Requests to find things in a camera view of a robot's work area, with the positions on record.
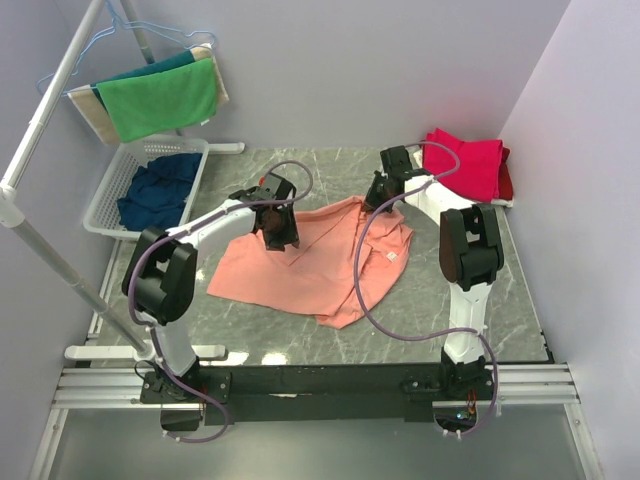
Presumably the salmon pink t shirt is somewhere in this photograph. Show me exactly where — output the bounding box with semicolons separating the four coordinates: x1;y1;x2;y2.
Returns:
207;196;413;329

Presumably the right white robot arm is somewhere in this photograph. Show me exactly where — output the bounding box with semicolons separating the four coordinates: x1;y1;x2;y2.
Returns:
364;141;504;399

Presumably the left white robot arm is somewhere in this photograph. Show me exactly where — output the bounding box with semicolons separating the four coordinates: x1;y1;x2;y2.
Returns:
122;173;299;402

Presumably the folded white t shirt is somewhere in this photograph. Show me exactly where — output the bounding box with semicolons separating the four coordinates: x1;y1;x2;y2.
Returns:
409;149;514;208

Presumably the folded magenta t shirt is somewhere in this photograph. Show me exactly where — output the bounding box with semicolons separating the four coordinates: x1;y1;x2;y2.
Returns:
422;129;504;202

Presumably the navy blue t shirt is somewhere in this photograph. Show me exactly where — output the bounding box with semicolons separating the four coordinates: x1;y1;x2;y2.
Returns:
117;153;202;231

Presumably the white plastic laundry basket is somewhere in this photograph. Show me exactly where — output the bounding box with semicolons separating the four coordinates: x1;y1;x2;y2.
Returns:
83;134;210;241

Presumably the black base beam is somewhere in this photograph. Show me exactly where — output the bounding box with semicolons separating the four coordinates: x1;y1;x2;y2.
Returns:
186;363;495;426

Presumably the green towel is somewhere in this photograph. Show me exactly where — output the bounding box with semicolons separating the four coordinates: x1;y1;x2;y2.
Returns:
96;58;218;143

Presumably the teal towel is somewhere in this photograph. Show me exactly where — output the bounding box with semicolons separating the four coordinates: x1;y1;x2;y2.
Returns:
91;50;195;111

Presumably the beige towel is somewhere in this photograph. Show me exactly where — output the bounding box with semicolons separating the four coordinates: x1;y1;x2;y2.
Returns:
66;45;229;145

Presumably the white clothes rack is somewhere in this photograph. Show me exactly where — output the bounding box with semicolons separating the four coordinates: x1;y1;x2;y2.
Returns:
0;0;246;366

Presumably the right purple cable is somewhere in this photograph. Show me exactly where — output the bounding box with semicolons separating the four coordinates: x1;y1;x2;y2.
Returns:
352;141;501;438

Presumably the blue wire hanger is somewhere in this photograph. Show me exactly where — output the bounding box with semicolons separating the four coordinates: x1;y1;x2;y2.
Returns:
35;1;218;95

